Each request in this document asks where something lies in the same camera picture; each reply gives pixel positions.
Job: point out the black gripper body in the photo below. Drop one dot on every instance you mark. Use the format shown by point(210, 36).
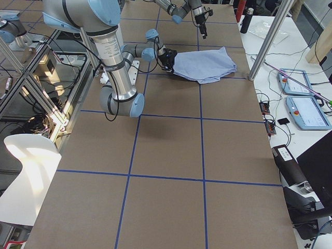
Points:
point(166, 59)
point(200, 19)

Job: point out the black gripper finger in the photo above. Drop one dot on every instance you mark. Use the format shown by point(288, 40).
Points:
point(204, 34)

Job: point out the light blue striped shirt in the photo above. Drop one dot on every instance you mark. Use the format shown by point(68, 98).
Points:
point(206, 66)

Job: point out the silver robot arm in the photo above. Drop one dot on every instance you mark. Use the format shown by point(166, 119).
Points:
point(100, 20)
point(178, 13)

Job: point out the red water bottle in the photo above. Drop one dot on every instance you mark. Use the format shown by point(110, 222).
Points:
point(240, 9)

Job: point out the black water bottle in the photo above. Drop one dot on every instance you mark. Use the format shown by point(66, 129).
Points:
point(247, 20)

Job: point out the small circuit board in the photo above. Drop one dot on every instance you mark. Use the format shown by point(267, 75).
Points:
point(264, 107)

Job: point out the lower blue teach pendant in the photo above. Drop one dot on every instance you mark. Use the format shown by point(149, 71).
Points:
point(307, 114)

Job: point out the white moulded chair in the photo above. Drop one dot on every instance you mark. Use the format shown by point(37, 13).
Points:
point(23, 199)

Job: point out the black cylinder device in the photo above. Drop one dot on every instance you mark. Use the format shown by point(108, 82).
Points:
point(290, 172)

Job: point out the black monitor screen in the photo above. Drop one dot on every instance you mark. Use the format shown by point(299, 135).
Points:
point(315, 164)

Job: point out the white pedestal column base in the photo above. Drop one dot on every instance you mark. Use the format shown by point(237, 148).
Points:
point(117, 61)

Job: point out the aluminium frame post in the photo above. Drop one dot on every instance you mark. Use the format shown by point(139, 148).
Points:
point(276, 24)

